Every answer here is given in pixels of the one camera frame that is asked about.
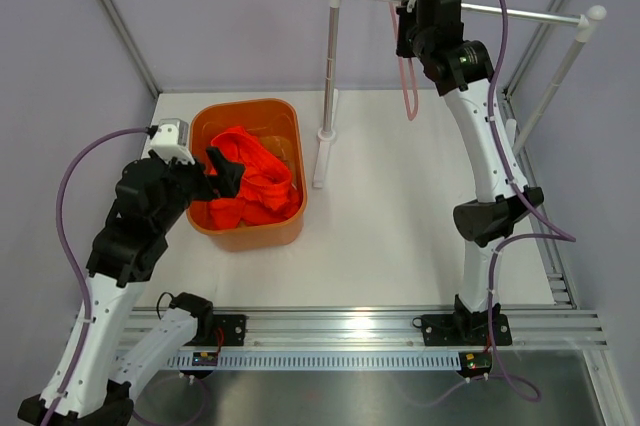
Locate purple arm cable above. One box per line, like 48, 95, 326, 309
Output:
37, 128, 211, 426
399, 0, 576, 405

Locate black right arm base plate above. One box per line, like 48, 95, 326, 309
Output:
412, 313, 490, 347

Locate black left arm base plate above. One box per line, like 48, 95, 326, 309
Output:
189, 314, 247, 347

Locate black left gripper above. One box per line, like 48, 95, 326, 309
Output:
155, 146, 244, 232

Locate white slotted cable duct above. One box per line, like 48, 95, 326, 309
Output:
162, 350, 461, 371

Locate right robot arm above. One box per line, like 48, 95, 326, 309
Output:
396, 0, 544, 347

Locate white and metal clothes rack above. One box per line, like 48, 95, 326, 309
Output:
312, 0, 607, 189

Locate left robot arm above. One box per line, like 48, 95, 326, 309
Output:
17, 147, 245, 425

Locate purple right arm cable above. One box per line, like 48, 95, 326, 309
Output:
399, 0, 576, 405

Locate orange shorts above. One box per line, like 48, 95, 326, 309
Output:
208, 126, 301, 230

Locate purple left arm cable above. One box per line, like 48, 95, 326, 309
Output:
37, 128, 211, 426

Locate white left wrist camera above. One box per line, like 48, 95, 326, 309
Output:
149, 118, 194, 164

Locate orange plastic basket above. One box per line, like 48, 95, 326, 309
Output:
187, 98, 307, 252

